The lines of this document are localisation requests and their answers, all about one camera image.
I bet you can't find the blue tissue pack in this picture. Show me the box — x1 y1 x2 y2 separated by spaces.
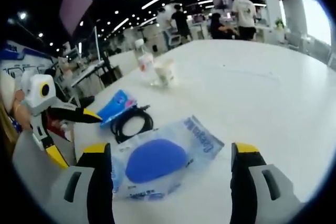
99 89 139 127

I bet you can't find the blue wall poster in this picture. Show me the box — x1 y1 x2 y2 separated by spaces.
0 40 53 78

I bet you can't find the purple hanging screen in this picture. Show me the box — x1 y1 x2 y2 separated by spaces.
59 0 94 37

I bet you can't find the clear water bottle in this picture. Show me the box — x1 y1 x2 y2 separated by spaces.
133 39 155 86

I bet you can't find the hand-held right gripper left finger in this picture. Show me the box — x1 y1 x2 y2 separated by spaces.
49 142 115 224

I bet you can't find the black cable coil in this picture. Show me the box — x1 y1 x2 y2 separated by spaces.
110 104 154 145

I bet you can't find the blue sponge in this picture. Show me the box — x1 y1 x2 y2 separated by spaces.
110 115 225 201

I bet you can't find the person's white sleeve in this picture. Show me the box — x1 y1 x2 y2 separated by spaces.
0 74 17 111

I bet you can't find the side desk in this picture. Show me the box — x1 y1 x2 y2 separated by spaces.
70 61 106 89

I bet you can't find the white table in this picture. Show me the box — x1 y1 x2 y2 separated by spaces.
69 39 336 209

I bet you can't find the grey mesh chair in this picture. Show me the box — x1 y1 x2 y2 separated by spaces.
12 129 77 196

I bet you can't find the large window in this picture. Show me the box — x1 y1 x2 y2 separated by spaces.
299 0 333 46

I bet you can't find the person's left hand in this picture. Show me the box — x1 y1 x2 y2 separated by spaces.
15 103 33 132

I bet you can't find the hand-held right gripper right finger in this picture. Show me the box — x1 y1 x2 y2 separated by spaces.
229 142 302 224

